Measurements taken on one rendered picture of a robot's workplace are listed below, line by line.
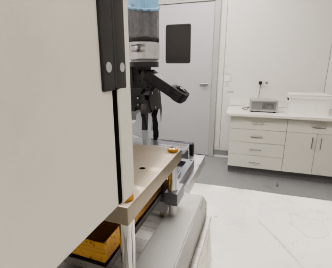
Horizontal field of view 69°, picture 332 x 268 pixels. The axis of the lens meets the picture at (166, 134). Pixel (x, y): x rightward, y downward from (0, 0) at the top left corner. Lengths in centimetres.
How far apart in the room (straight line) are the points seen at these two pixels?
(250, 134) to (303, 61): 113
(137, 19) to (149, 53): 7
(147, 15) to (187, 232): 45
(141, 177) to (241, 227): 60
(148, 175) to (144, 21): 38
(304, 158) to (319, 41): 138
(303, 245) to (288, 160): 226
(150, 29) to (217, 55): 283
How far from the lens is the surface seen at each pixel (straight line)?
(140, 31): 59
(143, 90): 59
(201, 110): 348
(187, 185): 58
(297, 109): 301
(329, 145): 309
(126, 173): 15
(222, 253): 75
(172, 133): 365
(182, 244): 37
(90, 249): 30
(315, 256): 83
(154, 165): 32
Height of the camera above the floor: 123
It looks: 15 degrees down
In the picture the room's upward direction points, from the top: straight up
